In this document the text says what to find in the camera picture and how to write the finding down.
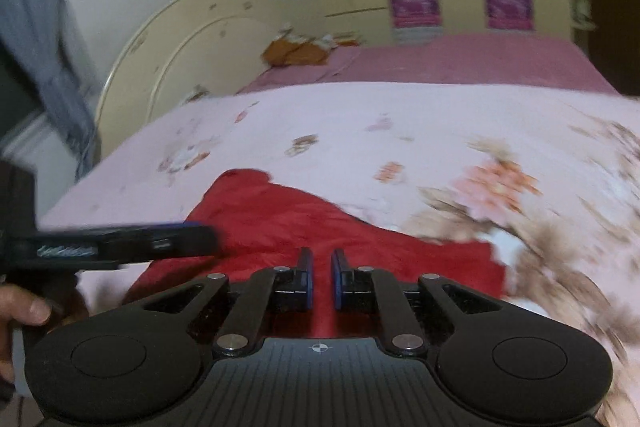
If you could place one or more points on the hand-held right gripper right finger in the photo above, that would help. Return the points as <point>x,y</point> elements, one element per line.
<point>341,269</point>

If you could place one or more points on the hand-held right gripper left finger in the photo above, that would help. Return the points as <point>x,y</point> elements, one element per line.
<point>305,269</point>

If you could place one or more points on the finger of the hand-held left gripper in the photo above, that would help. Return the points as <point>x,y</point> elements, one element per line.
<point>165,243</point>

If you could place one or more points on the red jacket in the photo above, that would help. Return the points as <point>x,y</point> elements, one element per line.
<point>280,227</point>

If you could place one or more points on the person's left hand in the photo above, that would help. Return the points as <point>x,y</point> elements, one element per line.
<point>22,312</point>

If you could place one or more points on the floral pink blanket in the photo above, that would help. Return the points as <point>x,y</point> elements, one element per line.
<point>400,142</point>

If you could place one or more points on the cream bed headboard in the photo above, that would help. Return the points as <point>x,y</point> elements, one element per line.
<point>165,37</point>

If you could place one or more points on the orange cloth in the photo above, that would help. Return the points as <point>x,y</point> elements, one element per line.
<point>295,52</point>

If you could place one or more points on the blue-grey curtain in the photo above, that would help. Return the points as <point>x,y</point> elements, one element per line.
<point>40,32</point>

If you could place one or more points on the brown door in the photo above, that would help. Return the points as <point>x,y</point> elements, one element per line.
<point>615,7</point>

